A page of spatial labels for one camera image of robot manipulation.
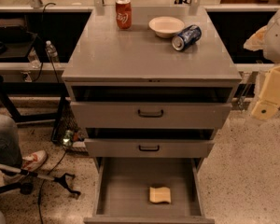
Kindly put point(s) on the grey trouser leg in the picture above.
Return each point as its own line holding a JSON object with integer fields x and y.
{"x": 10, "y": 152}

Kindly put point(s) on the black table frame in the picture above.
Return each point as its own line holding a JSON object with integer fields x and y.
{"x": 31, "y": 102}

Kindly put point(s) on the grey open bottom drawer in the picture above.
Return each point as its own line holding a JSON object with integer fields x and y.
{"x": 122, "y": 192}

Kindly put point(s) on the yellow sponge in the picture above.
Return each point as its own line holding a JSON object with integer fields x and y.
{"x": 159, "y": 195}

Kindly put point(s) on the green glass bottle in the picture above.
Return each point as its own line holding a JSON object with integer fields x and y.
{"x": 68, "y": 138}

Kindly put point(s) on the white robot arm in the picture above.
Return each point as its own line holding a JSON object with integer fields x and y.
{"x": 267, "y": 39}

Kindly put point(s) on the clear water bottle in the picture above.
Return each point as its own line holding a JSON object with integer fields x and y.
{"x": 52, "y": 52}

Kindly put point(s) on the red soda can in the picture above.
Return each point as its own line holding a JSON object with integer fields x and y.
{"x": 124, "y": 14}

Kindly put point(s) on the grey top drawer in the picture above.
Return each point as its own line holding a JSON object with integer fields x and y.
{"x": 150, "y": 115}

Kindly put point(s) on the white bowl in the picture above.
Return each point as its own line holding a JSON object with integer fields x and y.
{"x": 166, "y": 27}

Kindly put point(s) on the white and red sneaker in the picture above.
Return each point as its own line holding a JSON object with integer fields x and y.
{"x": 30, "y": 163}

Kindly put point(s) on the grey middle drawer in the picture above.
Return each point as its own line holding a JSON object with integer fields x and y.
{"x": 148, "y": 148}

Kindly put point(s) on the blue soda can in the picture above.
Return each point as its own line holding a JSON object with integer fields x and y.
{"x": 186, "y": 37}

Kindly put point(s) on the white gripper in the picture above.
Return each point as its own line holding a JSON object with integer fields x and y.
{"x": 278, "y": 37}

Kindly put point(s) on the grey metal drawer cabinet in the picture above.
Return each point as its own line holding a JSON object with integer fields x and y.
{"x": 135, "y": 66}

